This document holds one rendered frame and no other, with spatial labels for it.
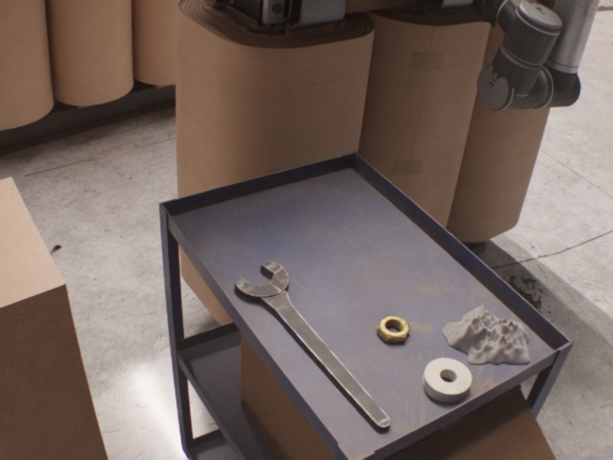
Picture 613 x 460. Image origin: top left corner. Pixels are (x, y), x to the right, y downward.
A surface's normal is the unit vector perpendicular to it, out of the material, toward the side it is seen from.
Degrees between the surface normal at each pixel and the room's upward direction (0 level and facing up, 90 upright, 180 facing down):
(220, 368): 0
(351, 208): 0
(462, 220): 90
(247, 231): 0
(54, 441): 90
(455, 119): 90
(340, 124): 90
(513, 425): 26
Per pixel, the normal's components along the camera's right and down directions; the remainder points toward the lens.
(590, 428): 0.09, -0.78
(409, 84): 0.00, 0.62
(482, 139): -0.29, 0.57
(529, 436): 0.32, -0.46
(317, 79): 0.59, 0.54
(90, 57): 0.37, 0.60
